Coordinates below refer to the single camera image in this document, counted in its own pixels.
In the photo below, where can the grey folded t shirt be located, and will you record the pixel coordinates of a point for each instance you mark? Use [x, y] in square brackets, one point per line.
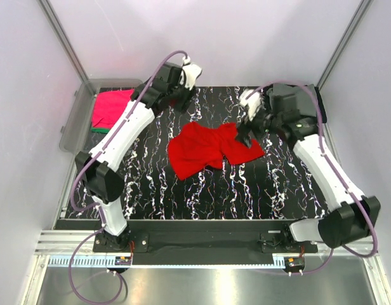
[286, 98]

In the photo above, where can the red t shirt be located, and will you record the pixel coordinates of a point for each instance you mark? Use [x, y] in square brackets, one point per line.
[197, 147]

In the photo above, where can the clear plastic bin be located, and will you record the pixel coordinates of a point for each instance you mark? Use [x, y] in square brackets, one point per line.
[77, 127]

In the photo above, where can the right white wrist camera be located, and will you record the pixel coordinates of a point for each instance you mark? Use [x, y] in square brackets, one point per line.
[250, 100]

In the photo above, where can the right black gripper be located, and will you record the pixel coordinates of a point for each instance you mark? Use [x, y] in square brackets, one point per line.
[244, 129]

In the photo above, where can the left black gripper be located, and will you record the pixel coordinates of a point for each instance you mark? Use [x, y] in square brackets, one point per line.
[188, 96]

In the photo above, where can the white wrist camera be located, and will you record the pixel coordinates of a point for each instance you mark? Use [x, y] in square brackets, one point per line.
[190, 73]
[250, 100]

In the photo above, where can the left orange connector box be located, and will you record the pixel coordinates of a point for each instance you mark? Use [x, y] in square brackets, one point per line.
[123, 261]

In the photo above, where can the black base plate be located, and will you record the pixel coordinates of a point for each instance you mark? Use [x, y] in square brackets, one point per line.
[270, 242]

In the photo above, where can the black folded t shirt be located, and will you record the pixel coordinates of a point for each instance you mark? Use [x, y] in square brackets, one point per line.
[321, 105]

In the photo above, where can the aluminium frame rail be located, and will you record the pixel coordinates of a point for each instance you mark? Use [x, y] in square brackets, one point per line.
[67, 240]

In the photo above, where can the right orange connector box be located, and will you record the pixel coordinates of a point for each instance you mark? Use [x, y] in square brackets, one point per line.
[295, 262]

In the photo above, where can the green t shirt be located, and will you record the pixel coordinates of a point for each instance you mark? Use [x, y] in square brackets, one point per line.
[100, 130]

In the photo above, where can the pink t shirt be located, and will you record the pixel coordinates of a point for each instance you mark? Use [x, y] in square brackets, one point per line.
[108, 108]

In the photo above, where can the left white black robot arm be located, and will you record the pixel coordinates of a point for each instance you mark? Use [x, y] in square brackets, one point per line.
[170, 86]

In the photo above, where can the orange connector box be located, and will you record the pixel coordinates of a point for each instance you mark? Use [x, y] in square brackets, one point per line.
[295, 262]
[123, 261]

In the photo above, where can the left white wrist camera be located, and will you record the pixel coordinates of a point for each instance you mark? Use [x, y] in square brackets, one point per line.
[190, 73]

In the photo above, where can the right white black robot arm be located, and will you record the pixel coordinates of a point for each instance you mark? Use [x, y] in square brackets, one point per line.
[295, 115]

